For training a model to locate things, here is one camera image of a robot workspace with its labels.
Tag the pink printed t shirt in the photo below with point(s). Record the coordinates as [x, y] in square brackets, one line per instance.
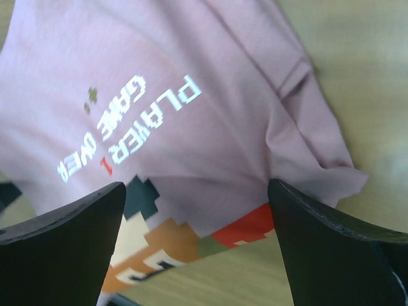
[194, 105]

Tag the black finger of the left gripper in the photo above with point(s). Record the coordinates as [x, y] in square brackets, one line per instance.
[8, 194]

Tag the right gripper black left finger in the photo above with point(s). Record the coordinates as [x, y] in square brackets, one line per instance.
[62, 257]

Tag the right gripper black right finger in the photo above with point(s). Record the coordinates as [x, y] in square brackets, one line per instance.
[332, 258]

